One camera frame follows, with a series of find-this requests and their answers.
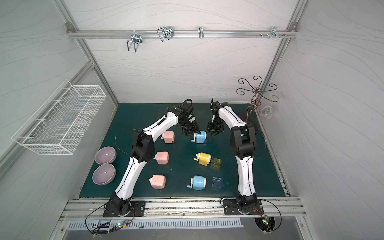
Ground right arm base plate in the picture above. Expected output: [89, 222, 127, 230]
[220, 198, 264, 216]

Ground pink sharpener row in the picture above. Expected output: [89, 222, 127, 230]
[161, 131, 175, 144]
[154, 152, 169, 165]
[149, 175, 166, 190]

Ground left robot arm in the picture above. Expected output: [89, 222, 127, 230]
[106, 99, 201, 217]

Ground white slotted cable duct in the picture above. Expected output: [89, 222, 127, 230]
[67, 218, 244, 231]

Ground purple bowl rear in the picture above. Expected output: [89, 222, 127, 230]
[94, 146, 117, 165]

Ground blue sharpener row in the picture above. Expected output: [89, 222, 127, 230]
[192, 131, 207, 144]
[187, 176, 207, 191]

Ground black metal hook stand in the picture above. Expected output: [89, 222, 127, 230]
[236, 75, 279, 123]

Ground metal hook left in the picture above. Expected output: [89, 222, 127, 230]
[127, 31, 143, 53]

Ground yellow sharpener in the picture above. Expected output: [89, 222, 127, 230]
[194, 153, 212, 166]

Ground clear glass cup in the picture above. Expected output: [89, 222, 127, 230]
[260, 106, 274, 120]

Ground aluminium top rail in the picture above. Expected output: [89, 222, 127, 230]
[67, 26, 299, 40]

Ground white wire basket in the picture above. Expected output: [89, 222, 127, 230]
[11, 80, 106, 155]

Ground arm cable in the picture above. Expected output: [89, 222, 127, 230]
[253, 196, 283, 233]
[84, 203, 136, 236]

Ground metal hook small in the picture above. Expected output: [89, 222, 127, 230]
[198, 27, 204, 39]

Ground metal hook middle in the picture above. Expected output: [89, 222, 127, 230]
[157, 26, 175, 42]

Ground blue sharpener front row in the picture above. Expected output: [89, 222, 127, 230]
[187, 176, 207, 191]

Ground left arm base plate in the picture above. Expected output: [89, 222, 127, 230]
[103, 201, 146, 218]

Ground blue sharpener back row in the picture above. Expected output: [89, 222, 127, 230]
[192, 131, 207, 144]

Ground pink sharpener front row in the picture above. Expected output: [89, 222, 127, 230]
[149, 175, 166, 190]

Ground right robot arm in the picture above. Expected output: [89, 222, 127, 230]
[208, 101, 258, 214]

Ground yellow tray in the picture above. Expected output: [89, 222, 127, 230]
[210, 158, 222, 170]

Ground metal hook right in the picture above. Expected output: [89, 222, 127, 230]
[260, 27, 287, 39]

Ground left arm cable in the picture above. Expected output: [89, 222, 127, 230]
[84, 203, 136, 236]

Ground purple bowl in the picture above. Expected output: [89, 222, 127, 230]
[94, 146, 117, 165]
[92, 164, 116, 186]

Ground pink sharpener back row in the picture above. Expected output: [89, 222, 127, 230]
[161, 131, 175, 144]

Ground blue tray front row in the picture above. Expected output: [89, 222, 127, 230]
[212, 177, 223, 190]

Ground purple bowl front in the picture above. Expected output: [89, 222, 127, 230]
[92, 164, 116, 186]

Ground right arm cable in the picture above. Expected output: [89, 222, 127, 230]
[253, 196, 283, 233]

